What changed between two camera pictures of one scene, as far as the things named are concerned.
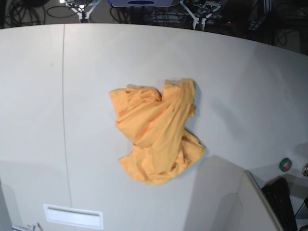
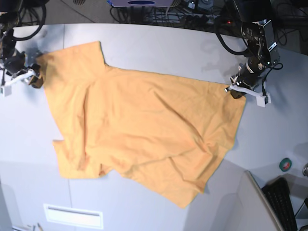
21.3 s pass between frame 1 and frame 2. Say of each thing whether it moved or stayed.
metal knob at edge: stayed
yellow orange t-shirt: moved
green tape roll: stayed
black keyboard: stayed
